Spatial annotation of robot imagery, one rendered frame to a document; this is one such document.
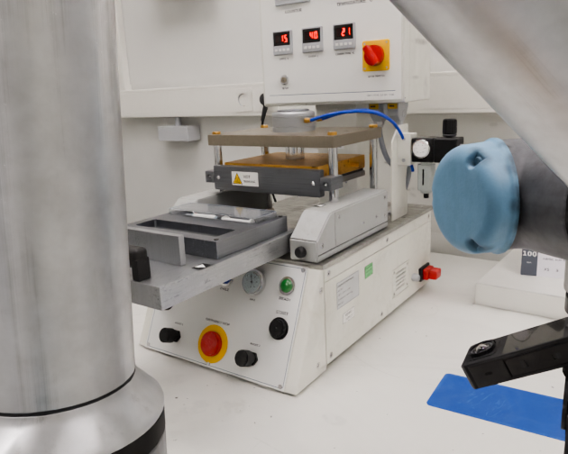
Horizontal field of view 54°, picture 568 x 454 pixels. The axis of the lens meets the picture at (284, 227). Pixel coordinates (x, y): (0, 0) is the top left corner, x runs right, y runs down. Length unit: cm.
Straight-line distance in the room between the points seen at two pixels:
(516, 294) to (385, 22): 57
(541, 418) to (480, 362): 32
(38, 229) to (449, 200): 25
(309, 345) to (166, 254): 25
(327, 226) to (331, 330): 17
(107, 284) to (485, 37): 20
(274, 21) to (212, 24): 70
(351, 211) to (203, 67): 113
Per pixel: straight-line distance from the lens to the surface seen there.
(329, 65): 115
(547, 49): 22
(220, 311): 92
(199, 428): 80
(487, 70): 23
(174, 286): 68
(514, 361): 53
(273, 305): 86
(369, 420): 79
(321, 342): 87
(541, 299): 114
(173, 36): 203
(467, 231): 38
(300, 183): 93
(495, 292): 116
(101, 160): 28
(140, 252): 68
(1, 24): 27
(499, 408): 85
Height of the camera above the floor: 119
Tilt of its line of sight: 14 degrees down
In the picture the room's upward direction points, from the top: 3 degrees counter-clockwise
